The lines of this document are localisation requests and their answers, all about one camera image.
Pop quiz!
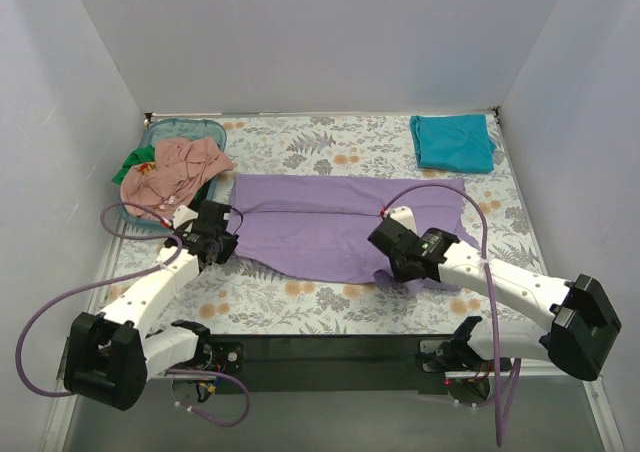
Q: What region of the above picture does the purple t shirt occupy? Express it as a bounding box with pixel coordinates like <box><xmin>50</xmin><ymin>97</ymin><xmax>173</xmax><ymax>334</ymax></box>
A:
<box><xmin>229</xmin><ymin>174</ymin><xmax>477</xmax><ymax>287</ymax></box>

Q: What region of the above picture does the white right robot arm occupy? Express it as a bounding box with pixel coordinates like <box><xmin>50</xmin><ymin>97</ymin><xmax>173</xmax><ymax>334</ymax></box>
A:
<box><xmin>368</xmin><ymin>218</ymin><xmax>622</xmax><ymax>381</ymax></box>

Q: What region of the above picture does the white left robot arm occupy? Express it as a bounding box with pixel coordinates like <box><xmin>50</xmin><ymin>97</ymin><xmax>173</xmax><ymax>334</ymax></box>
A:
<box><xmin>63</xmin><ymin>200</ymin><xmax>238</xmax><ymax>410</ymax></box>

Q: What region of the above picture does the pink t shirt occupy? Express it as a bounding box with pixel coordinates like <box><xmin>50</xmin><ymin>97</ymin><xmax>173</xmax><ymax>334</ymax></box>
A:
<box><xmin>120</xmin><ymin>137</ymin><xmax>234</xmax><ymax>222</ymax></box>

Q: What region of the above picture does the green t shirt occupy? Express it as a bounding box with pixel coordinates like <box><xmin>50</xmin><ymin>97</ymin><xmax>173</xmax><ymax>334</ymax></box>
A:
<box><xmin>111</xmin><ymin>146</ymin><xmax>155</xmax><ymax>185</ymax></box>

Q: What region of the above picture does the floral table mat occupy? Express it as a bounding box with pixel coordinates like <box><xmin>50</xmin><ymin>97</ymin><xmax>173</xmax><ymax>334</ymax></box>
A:
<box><xmin>101</xmin><ymin>114</ymin><xmax>560</xmax><ymax>337</ymax></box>

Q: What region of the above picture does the blue plastic basket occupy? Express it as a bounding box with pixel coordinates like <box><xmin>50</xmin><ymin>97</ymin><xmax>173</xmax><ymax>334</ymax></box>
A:
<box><xmin>118</xmin><ymin>118</ymin><xmax>227</xmax><ymax>233</ymax></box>

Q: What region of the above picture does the folded teal t shirt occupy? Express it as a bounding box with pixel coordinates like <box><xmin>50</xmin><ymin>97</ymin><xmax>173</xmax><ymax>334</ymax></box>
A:
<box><xmin>409</xmin><ymin>114</ymin><xmax>496</xmax><ymax>174</ymax></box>

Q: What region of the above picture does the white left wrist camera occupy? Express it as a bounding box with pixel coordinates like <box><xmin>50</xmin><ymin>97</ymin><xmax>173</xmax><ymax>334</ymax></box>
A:
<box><xmin>160</xmin><ymin>205</ymin><xmax>198</xmax><ymax>230</ymax></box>

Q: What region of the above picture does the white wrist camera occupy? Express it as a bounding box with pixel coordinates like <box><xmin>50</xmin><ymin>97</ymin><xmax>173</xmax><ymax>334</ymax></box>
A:
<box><xmin>381</xmin><ymin>206</ymin><xmax>417</xmax><ymax>233</ymax></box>
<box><xmin>160</xmin><ymin>205</ymin><xmax>198</xmax><ymax>230</ymax></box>

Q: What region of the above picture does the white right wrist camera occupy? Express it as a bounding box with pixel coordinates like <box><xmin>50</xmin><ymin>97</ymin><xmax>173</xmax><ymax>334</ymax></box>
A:
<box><xmin>381</xmin><ymin>206</ymin><xmax>417</xmax><ymax>233</ymax></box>

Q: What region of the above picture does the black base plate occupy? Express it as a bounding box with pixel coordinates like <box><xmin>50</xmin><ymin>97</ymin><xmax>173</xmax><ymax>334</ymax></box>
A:
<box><xmin>203</xmin><ymin>334</ymin><xmax>495</xmax><ymax>395</ymax></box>

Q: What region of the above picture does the aluminium frame rail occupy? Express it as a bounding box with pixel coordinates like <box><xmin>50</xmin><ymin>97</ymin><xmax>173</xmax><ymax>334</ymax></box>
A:
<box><xmin>43</xmin><ymin>362</ymin><xmax>623</xmax><ymax>451</ymax></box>

